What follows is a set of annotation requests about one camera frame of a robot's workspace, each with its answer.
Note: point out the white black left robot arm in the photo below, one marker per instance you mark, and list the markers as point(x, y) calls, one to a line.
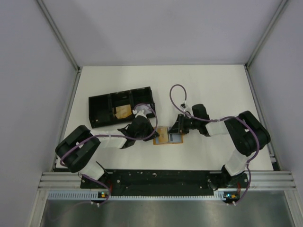
point(76, 151)

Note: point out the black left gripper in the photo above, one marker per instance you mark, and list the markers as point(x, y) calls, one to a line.
point(151, 129)

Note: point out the orange card in tray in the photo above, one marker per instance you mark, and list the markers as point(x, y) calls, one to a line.
point(123, 111)

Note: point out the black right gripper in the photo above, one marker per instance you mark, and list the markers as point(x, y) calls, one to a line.
point(179, 126)

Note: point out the yellow leather card holder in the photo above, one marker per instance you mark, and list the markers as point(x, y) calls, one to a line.
point(163, 138)

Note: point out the black three-compartment tray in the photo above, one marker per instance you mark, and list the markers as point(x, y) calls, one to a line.
point(102, 108)

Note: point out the aluminium front frame rail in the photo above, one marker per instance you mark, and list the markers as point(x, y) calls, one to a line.
point(261, 181)

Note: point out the aluminium frame post left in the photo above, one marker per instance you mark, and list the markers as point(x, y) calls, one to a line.
point(57, 34)

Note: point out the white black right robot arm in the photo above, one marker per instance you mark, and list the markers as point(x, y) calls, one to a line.
point(246, 132)

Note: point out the aluminium frame post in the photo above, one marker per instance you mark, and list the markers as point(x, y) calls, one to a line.
point(269, 29)
point(57, 34)

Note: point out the blue credit card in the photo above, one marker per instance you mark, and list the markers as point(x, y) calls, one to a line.
point(175, 138)

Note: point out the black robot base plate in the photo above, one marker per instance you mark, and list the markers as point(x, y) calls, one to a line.
point(123, 182)

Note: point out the silver card in tray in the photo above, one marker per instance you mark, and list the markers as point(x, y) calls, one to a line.
point(147, 107)

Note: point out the aluminium frame post right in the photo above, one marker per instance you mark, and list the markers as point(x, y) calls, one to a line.
point(269, 29)

